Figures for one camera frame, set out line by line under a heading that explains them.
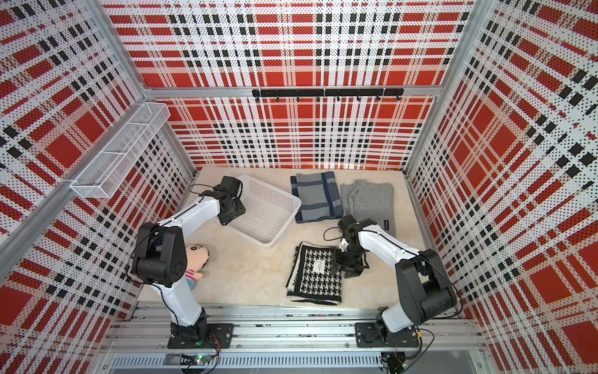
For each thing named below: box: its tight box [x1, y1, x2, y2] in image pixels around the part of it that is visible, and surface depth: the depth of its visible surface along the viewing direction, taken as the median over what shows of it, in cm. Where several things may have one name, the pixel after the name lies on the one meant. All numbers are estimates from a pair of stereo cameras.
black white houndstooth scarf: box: [285, 241, 342, 306], surface depth 84 cm
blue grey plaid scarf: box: [290, 171, 345, 224], surface depth 110 cm
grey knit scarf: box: [340, 179, 396, 237], surface depth 107 cm
